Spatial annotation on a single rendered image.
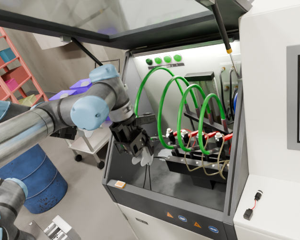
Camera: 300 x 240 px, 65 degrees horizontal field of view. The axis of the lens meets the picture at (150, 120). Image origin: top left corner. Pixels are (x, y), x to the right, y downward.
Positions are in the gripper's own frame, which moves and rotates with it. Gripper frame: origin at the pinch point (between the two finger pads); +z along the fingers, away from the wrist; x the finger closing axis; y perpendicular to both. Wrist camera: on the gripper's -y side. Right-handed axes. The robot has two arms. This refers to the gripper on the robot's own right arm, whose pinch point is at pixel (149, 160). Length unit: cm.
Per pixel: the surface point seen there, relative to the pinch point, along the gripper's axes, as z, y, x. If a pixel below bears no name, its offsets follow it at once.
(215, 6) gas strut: -38, -27, 21
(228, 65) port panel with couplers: -7, -57, 11
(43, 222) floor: 124, 9, -191
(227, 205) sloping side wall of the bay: 25.2, -7.3, 20.4
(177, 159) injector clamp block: 26.2, -25.7, -10.3
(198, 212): 29.2, -3.8, 9.5
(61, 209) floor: 124, -11, -184
